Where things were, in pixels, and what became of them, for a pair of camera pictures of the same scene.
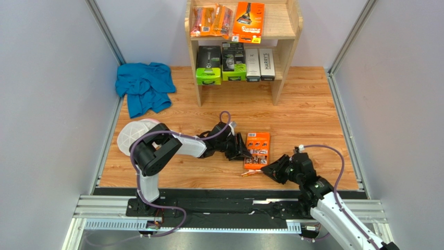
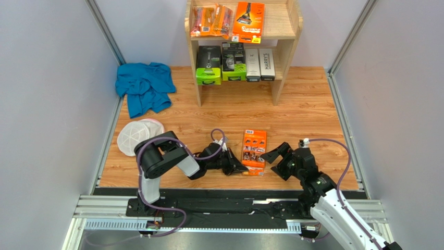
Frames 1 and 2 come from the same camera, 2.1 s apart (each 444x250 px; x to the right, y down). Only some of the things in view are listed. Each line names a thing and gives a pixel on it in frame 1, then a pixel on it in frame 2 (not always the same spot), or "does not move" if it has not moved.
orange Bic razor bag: [222, 25] does not move
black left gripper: [239, 151] -> [234, 165]
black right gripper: [281, 167] -> [286, 162]
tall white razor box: [253, 65] does not move
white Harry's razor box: [267, 65] does not move
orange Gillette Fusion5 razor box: [248, 24] does not move
